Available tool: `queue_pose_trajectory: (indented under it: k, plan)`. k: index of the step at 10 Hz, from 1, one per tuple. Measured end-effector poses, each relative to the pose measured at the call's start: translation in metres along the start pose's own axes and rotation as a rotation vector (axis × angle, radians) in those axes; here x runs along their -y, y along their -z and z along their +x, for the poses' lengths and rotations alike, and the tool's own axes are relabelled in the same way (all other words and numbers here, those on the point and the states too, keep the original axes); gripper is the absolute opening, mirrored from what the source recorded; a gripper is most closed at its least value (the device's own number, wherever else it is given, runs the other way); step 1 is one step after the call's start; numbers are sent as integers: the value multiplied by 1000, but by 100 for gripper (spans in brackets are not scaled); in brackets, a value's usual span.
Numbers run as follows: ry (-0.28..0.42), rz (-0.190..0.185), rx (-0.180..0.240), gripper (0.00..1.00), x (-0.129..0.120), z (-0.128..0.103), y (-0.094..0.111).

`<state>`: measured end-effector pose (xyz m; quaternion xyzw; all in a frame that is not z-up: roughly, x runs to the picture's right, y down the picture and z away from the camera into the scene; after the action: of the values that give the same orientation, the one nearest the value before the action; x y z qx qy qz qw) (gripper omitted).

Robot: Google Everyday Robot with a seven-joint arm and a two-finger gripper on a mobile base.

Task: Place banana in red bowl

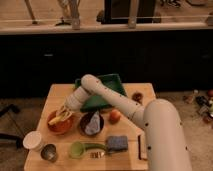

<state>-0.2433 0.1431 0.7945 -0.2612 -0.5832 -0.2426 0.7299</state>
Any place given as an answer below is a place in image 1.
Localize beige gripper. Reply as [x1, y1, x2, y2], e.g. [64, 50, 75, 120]
[56, 87, 90, 121]

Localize yellow banana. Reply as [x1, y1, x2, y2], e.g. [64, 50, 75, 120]
[48, 114, 71, 125]

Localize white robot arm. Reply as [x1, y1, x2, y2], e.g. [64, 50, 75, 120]
[64, 74, 192, 171]

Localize red bowl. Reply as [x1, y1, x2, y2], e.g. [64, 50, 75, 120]
[46, 111, 74, 135]

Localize dark bowl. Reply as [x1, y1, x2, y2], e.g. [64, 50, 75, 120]
[79, 111, 104, 136]

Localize grey white cloth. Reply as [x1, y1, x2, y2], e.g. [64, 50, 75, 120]
[85, 113, 100, 135]

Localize green scoop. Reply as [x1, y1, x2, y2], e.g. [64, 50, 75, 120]
[68, 141, 107, 159]

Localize metal cup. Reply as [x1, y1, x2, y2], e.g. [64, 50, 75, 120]
[40, 144, 58, 162]

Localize white cup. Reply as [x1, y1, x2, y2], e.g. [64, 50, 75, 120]
[23, 131, 44, 151]

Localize orange fruit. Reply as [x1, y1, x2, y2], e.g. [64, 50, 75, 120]
[109, 109, 121, 124]

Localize green plastic tray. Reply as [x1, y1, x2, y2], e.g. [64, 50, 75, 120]
[74, 73, 128, 113]

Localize blue sponge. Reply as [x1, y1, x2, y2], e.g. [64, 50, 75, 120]
[106, 136, 128, 151]

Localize dark red grapes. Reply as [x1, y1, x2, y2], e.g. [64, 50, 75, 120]
[132, 92, 143, 103]

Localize brown scrub brush block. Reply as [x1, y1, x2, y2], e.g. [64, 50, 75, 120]
[138, 135, 147, 160]

